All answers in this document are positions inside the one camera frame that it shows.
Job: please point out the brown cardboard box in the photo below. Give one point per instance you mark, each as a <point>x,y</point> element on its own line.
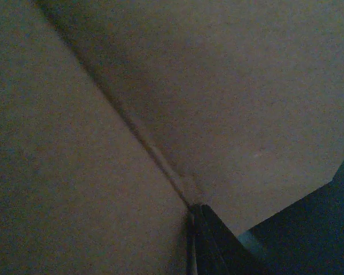
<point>117,116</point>

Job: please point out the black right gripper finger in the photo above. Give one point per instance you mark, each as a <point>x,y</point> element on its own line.
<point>217,250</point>

